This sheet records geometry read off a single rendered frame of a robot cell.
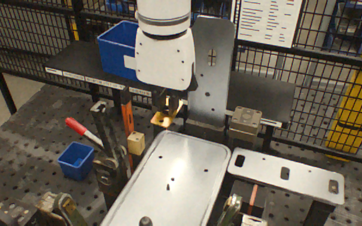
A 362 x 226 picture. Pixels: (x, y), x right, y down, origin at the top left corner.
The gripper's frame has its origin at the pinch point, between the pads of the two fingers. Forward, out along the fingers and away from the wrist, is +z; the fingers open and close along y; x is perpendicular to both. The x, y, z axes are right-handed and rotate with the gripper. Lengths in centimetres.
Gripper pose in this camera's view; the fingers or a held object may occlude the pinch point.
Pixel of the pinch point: (167, 101)
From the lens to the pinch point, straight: 63.3
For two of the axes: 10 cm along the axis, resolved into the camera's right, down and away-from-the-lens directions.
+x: 3.6, -6.0, 7.1
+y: 9.3, 2.3, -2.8
